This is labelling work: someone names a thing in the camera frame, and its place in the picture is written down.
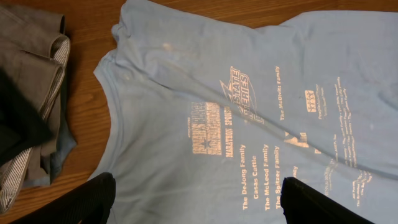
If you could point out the folded black Nike shirt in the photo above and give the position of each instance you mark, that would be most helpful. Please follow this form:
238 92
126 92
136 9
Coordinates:
21 125

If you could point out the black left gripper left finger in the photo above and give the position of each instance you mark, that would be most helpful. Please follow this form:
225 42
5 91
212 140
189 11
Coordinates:
90 203

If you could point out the light blue printed t-shirt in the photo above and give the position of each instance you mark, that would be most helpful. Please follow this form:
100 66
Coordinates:
208 118

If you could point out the folded blue garment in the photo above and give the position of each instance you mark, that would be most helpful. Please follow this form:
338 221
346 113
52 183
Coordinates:
55 161

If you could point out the folded grey shirt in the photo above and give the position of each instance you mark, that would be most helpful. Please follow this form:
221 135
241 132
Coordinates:
36 52

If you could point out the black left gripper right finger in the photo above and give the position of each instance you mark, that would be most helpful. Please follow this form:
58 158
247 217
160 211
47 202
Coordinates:
304 205

